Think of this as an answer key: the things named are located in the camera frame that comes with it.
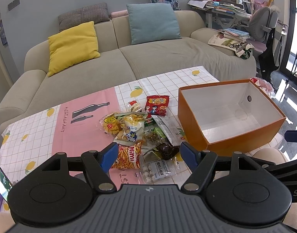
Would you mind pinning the green nut snack bag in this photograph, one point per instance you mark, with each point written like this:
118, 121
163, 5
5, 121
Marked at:
155, 136

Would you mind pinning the small clear red snack pack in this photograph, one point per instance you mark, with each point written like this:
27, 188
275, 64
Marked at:
134, 106

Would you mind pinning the orange cardboard box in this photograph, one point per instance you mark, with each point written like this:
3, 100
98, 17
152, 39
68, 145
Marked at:
230, 116

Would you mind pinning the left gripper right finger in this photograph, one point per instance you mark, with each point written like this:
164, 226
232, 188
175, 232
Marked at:
201, 164

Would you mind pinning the book stack on sofa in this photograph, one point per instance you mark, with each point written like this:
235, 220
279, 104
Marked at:
237, 35

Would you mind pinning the pink bolster pillow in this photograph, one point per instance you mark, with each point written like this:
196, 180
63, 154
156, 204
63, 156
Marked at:
119, 13

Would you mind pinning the grey knitted cushion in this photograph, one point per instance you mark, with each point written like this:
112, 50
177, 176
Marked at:
97, 13

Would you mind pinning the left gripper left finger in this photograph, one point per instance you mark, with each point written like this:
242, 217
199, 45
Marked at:
97, 165

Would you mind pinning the white balls candy bag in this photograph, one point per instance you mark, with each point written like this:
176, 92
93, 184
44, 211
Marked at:
159, 169

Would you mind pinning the pink white lemon tablecloth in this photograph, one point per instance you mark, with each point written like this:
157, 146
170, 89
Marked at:
74, 127

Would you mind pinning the yellow round cracker pack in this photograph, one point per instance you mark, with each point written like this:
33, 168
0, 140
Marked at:
110, 124

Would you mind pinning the Mimi orange snack bag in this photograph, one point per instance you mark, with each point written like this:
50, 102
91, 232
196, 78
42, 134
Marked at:
128, 157

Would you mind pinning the dark brown snack pack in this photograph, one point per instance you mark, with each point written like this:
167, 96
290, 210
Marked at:
164, 151

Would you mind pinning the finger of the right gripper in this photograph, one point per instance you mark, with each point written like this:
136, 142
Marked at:
291, 136

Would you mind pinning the floral tote bag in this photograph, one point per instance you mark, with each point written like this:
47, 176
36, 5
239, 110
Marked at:
241, 49

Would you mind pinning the green sausage stick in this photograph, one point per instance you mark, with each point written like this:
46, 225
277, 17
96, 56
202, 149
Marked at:
149, 121

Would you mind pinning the red cartoon snack bag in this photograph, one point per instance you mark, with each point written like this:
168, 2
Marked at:
157, 105

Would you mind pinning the cluttered white desk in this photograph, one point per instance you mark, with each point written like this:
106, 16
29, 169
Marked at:
223, 14

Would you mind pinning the beige fabric sofa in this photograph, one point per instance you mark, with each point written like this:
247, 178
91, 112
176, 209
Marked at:
120, 62

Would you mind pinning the smartphone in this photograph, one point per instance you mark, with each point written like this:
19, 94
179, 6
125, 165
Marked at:
5, 187

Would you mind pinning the grey wall switch plate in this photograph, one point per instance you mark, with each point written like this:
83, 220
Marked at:
13, 4

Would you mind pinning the white yellow chips bag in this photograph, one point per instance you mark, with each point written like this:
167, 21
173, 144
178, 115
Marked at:
132, 124

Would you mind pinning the grey desk chair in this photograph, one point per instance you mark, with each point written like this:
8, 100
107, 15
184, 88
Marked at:
261, 23

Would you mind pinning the teal cushion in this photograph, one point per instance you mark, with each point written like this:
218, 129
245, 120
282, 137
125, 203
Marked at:
152, 22

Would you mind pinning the yellow cushion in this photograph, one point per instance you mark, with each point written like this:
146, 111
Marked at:
72, 46

